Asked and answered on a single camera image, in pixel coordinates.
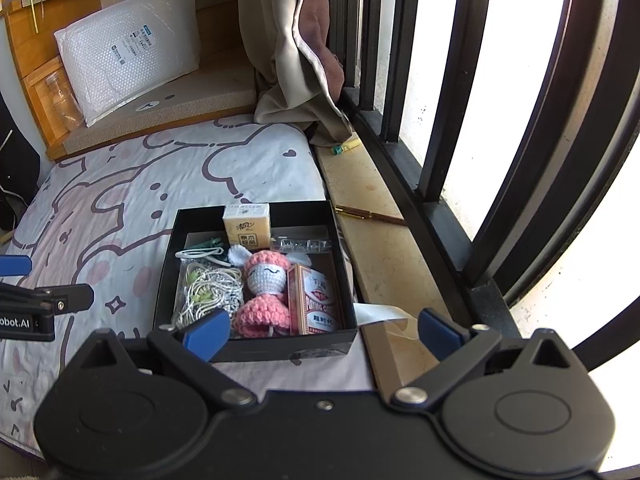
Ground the brown gold pen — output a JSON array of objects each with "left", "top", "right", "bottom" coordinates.
[{"left": 334, "top": 205, "right": 407, "bottom": 226}]

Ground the beige stone window ledge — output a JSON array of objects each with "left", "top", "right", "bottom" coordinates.
[{"left": 312, "top": 132, "right": 468, "bottom": 396}]

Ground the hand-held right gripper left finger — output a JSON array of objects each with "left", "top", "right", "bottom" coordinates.
[{"left": 70, "top": 307, "right": 258, "bottom": 411}]

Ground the black cardboard box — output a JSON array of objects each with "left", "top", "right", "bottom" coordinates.
[{"left": 152, "top": 201, "right": 360, "bottom": 363}]

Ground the white paper sheet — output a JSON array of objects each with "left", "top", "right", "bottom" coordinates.
[{"left": 352, "top": 301, "right": 418, "bottom": 338}]

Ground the yellow green ribbon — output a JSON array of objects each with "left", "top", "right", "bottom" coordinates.
[{"left": 21, "top": 0, "right": 45, "bottom": 32}]

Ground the wooden cabinet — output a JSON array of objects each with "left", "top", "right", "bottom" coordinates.
[{"left": 0, "top": 0, "right": 116, "bottom": 161}]

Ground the white bubble mailer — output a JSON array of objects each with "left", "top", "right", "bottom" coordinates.
[{"left": 53, "top": 0, "right": 201, "bottom": 128}]

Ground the red playing cards box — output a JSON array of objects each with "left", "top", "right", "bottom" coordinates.
[{"left": 287, "top": 263, "right": 347, "bottom": 336}]

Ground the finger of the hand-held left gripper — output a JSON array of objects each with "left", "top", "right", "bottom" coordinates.
[
  {"left": 0, "top": 255, "right": 33, "bottom": 277},
  {"left": 0, "top": 284, "right": 95, "bottom": 315}
]

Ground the printed cartoon blanket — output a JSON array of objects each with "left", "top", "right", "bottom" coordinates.
[{"left": 0, "top": 112, "right": 381, "bottom": 461}]

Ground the black jacket with white trim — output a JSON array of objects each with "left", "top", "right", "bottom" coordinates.
[{"left": 0, "top": 92, "right": 42, "bottom": 233}]

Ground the clear glass bottle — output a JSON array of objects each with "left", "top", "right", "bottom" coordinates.
[{"left": 44, "top": 71, "right": 86, "bottom": 133}]

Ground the beige curtain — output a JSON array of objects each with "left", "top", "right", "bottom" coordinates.
[{"left": 235, "top": 0, "right": 353, "bottom": 147}]

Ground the green clip with white cord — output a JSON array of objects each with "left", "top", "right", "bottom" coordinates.
[{"left": 175, "top": 237, "right": 228, "bottom": 267}]

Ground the pink crochet doll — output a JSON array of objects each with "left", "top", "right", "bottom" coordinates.
[{"left": 227, "top": 246, "right": 313, "bottom": 339}]

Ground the yellow tissue pack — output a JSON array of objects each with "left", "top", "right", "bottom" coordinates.
[{"left": 222, "top": 203, "right": 272, "bottom": 251}]

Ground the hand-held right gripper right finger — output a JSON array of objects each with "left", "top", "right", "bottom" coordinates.
[{"left": 392, "top": 307, "right": 581, "bottom": 411}]

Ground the clear plastic case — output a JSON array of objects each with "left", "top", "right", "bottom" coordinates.
[{"left": 270, "top": 232, "right": 333, "bottom": 256}]

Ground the clear bag of beaded cords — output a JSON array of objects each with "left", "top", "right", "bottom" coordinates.
[{"left": 172, "top": 257, "right": 246, "bottom": 328}]

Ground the black window grille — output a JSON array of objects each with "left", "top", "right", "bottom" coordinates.
[{"left": 325, "top": 0, "right": 640, "bottom": 476}]

